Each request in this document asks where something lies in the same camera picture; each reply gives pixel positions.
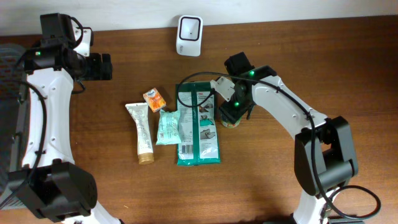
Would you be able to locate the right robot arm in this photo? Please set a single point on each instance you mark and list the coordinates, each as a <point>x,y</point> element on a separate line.
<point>324,155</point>

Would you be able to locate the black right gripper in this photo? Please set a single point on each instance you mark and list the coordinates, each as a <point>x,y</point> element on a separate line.
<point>231,112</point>

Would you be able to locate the white barcode scanner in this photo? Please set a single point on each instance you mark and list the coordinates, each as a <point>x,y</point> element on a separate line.
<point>189,35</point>

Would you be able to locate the green lid jar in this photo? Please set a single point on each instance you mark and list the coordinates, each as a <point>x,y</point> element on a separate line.
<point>228,124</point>

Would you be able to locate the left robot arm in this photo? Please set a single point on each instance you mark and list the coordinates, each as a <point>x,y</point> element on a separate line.
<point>38,171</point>

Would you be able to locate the white cream tube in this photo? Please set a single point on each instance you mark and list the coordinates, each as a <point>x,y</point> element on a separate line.
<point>140,114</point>

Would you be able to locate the orange tissue box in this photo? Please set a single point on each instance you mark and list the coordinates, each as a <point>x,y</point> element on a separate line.
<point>154,100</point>

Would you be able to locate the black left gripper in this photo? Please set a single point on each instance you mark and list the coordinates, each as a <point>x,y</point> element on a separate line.
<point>106,66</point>

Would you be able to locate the mint green tissue pack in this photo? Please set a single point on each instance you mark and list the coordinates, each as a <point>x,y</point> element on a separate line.
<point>168,128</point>

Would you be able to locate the grey plastic mesh basket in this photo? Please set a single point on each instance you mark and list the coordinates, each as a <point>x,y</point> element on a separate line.
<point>14,120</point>

